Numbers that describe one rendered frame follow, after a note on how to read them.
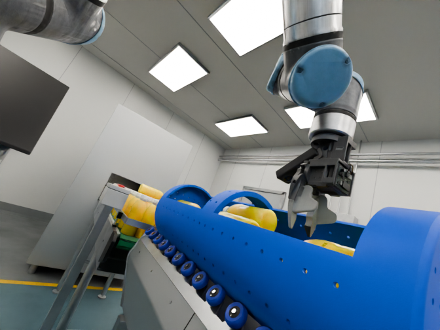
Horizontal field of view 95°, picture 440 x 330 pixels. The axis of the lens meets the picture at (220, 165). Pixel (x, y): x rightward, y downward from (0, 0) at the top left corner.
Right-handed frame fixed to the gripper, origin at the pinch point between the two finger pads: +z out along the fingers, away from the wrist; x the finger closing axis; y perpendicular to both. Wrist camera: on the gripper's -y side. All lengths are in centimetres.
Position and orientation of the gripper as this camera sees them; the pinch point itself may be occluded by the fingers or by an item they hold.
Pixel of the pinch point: (298, 226)
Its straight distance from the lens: 47.1
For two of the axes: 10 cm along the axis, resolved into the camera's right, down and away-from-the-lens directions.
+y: 5.4, -0.3, -8.4
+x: 7.7, 4.4, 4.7
